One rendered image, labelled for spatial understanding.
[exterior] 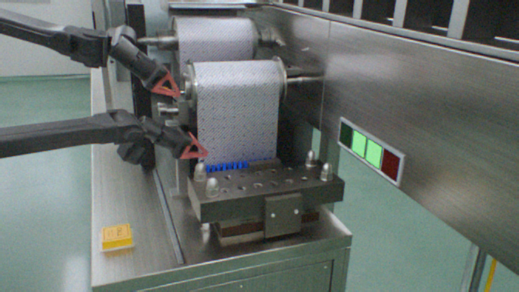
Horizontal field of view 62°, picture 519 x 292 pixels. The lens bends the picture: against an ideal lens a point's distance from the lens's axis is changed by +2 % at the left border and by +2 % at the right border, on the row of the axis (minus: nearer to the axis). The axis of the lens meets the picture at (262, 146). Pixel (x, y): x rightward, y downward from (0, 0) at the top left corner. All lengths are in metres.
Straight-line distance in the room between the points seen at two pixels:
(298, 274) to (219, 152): 0.40
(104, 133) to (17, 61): 5.82
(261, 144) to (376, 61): 0.45
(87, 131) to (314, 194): 0.58
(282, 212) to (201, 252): 0.23
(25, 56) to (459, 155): 6.39
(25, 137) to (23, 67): 5.87
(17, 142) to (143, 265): 0.38
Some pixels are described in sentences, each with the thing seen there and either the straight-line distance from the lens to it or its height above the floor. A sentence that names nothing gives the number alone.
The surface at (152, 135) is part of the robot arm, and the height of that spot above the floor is 1.15.
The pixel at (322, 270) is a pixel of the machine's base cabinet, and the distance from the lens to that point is 1.23.
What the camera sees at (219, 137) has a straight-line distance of 1.21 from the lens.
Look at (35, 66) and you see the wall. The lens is 6.84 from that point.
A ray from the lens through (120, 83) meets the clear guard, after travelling 2.19.
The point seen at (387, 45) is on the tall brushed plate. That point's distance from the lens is 0.94.
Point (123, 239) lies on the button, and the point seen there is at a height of 0.92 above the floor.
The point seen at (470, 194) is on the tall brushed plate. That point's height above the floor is 1.22.
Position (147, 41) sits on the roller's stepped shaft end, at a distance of 1.41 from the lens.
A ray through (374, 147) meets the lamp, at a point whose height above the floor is 1.20.
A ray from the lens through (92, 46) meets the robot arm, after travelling 1.11.
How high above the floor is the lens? 1.55
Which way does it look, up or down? 22 degrees down
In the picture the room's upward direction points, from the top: 2 degrees clockwise
